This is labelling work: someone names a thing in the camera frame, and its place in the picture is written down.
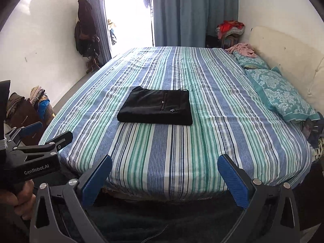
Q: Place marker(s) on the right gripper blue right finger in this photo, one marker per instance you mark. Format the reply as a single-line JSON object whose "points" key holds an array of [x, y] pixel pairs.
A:
{"points": [[238, 182]]}

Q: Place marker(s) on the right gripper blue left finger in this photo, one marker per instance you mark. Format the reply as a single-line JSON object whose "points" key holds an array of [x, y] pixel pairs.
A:
{"points": [[91, 181]]}

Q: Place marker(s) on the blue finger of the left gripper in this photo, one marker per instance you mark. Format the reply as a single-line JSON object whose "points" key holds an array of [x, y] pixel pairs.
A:
{"points": [[30, 129]]}

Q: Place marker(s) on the black pants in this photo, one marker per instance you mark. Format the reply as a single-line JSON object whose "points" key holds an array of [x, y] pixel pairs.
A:
{"points": [[168, 107]]}

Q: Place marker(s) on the left hand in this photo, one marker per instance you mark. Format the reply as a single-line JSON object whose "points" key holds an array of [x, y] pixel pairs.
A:
{"points": [[23, 202]]}

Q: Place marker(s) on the dark brown wooden cabinet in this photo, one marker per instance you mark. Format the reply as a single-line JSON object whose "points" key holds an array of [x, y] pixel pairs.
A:
{"points": [[26, 115]]}

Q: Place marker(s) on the olive cloth on cabinet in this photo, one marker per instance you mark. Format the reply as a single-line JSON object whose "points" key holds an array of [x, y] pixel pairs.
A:
{"points": [[13, 103]]}

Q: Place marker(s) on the clothes pile with blue item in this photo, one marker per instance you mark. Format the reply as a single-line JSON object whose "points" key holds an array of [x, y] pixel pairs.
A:
{"points": [[39, 100]]}

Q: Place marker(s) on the striped blue green bed sheet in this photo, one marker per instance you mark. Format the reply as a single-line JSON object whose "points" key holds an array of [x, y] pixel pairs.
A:
{"points": [[176, 162]]}

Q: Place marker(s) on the teal patterned pillow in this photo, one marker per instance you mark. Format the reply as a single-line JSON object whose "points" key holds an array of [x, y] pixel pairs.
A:
{"points": [[280, 96]]}

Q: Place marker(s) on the pink cloth on bed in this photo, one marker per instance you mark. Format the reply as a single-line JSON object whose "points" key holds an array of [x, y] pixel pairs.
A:
{"points": [[243, 49]]}

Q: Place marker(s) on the red clothes pile on stool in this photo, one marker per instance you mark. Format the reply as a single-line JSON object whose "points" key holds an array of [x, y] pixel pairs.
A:
{"points": [[230, 28]]}

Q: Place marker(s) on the blue grey curtain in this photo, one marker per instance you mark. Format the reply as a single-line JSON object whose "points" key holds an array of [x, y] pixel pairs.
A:
{"points": [[186, 23]]}

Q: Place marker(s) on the dark clothes hanging on wall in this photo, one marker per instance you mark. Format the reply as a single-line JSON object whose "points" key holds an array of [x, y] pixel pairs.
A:
{"points": [[86, 38]]}

